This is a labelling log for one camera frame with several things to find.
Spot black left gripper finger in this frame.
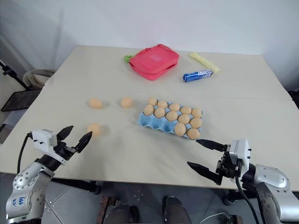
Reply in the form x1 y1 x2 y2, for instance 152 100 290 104
75 131 93 154
57 125 74 142

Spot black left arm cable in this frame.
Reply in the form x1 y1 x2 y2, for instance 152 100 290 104
17 132 34 174

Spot blue egg carton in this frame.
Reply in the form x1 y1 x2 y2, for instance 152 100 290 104
136 100 205 140

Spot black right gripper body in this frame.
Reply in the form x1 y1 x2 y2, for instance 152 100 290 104
215 144 243 183

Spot dark rounded shape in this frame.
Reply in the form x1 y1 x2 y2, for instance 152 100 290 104
100 196 141 224
163 195 195 224

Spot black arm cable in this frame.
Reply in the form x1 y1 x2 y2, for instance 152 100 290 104
17 132 34 174
235 175 267 224

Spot blue white snack box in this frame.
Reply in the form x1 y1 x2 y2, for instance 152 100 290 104
182 69 214 83

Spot black stand pole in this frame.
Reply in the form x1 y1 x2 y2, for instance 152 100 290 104
0 60 32 92

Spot black table bracket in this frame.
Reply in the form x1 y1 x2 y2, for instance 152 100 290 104
223 189 259 206

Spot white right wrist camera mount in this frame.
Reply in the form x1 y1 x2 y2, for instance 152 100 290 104
228 139 253 173

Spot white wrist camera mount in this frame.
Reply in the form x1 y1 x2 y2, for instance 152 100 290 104
228 139 253 173
31 128 65 164

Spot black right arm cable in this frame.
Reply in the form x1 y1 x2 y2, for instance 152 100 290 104
235 175 267 224

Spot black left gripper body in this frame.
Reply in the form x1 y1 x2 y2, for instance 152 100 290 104
53 139 78 162

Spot beige bin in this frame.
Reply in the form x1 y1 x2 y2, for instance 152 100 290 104
22 68 57 91

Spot yellow plastic bag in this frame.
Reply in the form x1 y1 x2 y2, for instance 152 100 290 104
189 52 221 75

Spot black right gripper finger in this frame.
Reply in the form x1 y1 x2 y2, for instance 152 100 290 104
187 161 223 186
196 139 228 153

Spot thin white cable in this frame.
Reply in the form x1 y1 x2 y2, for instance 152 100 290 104
200 212 226 224

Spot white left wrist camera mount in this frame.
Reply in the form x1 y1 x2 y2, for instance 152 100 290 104
31 128 65 164

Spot red zip pouch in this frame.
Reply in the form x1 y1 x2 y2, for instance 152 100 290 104
129 43 180 81

